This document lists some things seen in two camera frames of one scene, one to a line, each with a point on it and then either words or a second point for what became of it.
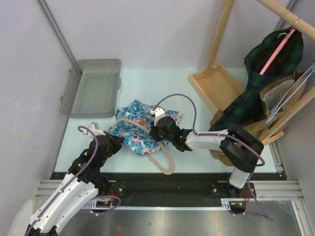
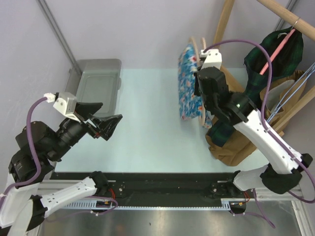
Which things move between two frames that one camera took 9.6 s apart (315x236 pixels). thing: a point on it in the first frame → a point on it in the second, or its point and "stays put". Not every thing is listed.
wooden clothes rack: (221, 91) stays put
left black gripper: (117, 142) → (106, 125)
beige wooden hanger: (155, 163) → (201, 118)
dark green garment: (248, 107) stays put
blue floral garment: (133, 137) → (190, 105)
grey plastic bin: (93, 93) stays put
